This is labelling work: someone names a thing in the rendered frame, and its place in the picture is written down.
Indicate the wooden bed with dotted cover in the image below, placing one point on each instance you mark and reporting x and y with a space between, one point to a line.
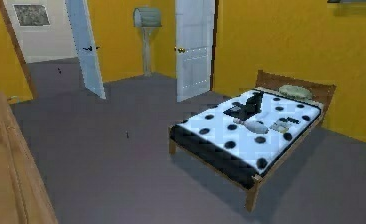
224 140

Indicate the brass round door knob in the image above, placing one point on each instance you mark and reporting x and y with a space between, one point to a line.
180 50

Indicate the white panelled room door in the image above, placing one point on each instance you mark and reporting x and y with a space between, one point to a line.
194 50

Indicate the black open laptop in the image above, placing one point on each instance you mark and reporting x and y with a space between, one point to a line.
247 106

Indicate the grey-green floor lamp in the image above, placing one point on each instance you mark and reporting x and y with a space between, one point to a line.
146 26

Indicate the pale green round pillow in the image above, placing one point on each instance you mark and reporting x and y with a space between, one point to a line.
295 91

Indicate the pale blue open room door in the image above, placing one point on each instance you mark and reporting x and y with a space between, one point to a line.
86 50

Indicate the light wooden cupboard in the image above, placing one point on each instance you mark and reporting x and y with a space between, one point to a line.
14 173

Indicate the grey framed wall picture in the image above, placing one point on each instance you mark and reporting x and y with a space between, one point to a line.
31 15

